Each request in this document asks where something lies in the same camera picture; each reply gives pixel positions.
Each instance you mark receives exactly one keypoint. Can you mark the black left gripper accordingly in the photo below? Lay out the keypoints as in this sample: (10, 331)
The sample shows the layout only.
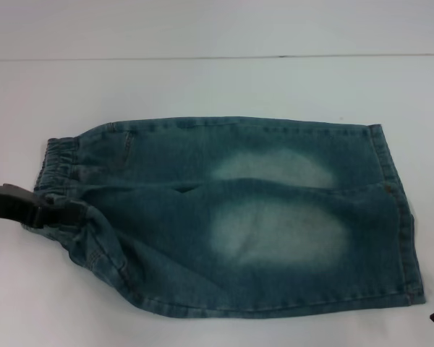
(11, 204)

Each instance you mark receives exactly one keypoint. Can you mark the blue denim shorts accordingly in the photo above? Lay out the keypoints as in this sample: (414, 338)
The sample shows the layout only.
(202, 235)

